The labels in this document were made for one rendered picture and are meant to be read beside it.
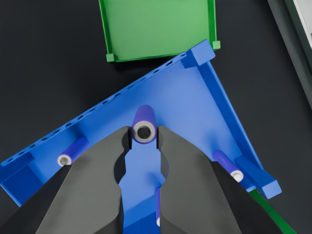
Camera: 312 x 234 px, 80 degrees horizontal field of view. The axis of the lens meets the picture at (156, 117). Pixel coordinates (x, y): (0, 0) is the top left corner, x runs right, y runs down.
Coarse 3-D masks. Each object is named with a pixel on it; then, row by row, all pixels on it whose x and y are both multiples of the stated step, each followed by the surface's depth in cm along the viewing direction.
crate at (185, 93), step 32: (192, 64) 21; (128, 96) 27; (160, 96) 27; (192, 96) 27; (224, 96) 22; (64, 128) 22; (96, 128) 28; (192, 128) 28; (224, 128) 28; (32, 160) 28; (128, 160) 29; (160, 160) 29; (256, 160) 24; (32, 192) 27; (128, 192) 30; (128, 224) 32
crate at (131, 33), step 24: (120, 0) 53; (144, 0) 53; (168, 0) 53; (192, 0) 53; (120, 24) 54; (144, 24) 54; (168, 24) 55; (192, 24) 55; (120, 48) 56; (144, 48) 56; (168, 48) 56; (216, 48) 49
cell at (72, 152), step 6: (78, 138) 27; (84, 138) 27; (72, 144) 25; (78, 144) 25; (84, 144) 26; (66, 150) 23; (72, 150) 23; (78, 150) 24; (60, 156) 22; (66, 156) 22; (72, 156) 22; (60, 162) 22; (66, 162) 22
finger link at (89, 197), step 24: (96, 144) 10; (120, 144) 10; (72, 168) 9; (96, 168) 9; (120, 168) 10; (72, 192) 8; (96, 192) 8; (120, 192) 8; (48, 216) 7; (72, 216) 7; (96, 216) 7; (120, 216) 7
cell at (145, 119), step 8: (136, 112) 17; (144, 112) 15; (152, 112) 16; (136, 120) 13; (144, 120) 13; (152, 120) 13; (136, 128) 13; (144, 128) 13; (152, 128) 13; (136, 136) 13; (144, 136) 13; (152, 136) 13
